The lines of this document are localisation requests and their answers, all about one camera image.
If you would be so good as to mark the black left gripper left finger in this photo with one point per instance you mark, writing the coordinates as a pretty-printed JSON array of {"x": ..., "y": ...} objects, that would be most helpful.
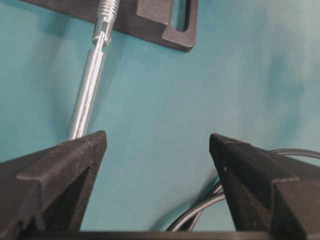
[{"x": 51, "y": 188}]

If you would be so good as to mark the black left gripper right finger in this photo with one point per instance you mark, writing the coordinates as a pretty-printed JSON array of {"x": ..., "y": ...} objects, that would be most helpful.
[{"x": 266, "y": 191}]

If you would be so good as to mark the silver threaded vise screw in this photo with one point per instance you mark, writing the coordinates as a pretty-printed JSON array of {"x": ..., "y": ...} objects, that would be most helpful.
[{"x": 105, "y": 18}]

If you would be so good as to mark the black bench vise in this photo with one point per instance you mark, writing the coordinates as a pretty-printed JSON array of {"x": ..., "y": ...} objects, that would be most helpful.
[{"x": 149, "y": 20}]

